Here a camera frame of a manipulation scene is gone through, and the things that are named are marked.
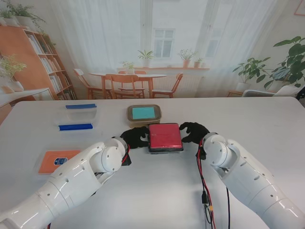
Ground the printed room backdrop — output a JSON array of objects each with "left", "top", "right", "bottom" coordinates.
[{"left": 0, "top": 0, "right": 305, "bottom": 105}]

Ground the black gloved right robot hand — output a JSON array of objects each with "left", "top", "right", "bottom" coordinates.
[{"left": 179, "top": 122, "right": 211, "bottom": 145}]

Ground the clear container with blue clips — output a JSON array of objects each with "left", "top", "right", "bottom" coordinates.
[{"left": 54, "top": 103, "right": 100, "bottom": 132}]

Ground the black stand clamp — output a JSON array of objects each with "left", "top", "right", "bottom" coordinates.
[{"left": 296, "top": 86, "right": 305, "bottom": 102}]

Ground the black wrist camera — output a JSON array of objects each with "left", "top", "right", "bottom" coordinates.
[
  {"left": 121, "top": 154, "right": 133, "bottom": 167},
  {"left": 195, "top": 146, "right": 207, "bottom": 160}
]

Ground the clear lid with teal label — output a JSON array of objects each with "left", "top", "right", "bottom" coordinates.
[{"left": 126, "top": 104, "right": 163, "bottom": 121}]

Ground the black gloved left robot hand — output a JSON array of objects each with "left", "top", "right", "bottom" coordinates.
[{"left": 120, "top": 126, "right": 150, "bottom": 150}]

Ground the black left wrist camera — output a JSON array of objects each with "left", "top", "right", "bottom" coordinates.
[{"left": 121, "top": 154, "right": 133, "bottom": 167}]

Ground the brown kraft paper container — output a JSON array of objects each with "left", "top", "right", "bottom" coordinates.
[{"left": 126, "top": 104, "right": 163, "bottom": 129}]

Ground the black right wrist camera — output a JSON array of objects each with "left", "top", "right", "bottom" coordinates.
[{"left": 195, "top": 146, "right": 207, "bottom": 160}]

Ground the red black arm cable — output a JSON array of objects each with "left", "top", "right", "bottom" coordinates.
[
  {"left": 120, "top": 144, "right": 131, "bottom": 166},
  {"left": 195, "top": 139, "right": 231, "bottom": 229}
]

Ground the red black left arm cable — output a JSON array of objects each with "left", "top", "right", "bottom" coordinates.
[{"left": 120, "top": 144, "right": 131, "bottom": 166}]

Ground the black plastic tray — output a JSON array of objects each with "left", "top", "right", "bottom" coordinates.
[{"left": 147, "top": 122, "right": 184, "bottom": 155}]

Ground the clear lid with orange label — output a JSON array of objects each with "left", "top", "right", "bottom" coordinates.
[{"left": 35, "top": 149, "right": 81, "bottom": 177}]

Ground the red black right arm cable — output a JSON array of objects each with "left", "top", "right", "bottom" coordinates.
[{"left": 195, "top": 139, "right": 231, "bottom": 229}]

